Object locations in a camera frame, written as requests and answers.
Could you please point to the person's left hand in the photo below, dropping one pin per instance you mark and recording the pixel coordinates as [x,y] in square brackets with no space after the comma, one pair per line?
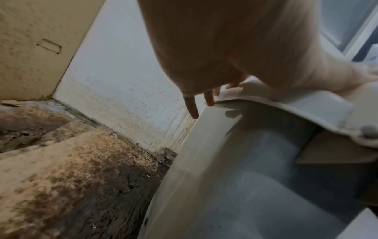
[236,42]

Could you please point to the tan cardboard panel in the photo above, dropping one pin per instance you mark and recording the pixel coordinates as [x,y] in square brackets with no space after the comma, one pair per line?
[32,46]

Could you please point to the white pedal trash bin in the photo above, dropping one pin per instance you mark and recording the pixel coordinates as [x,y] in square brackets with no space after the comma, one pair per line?
[251,163]

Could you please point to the stained brown cardboard floor sheet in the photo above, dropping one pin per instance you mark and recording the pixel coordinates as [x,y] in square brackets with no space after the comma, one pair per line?
[65,175]

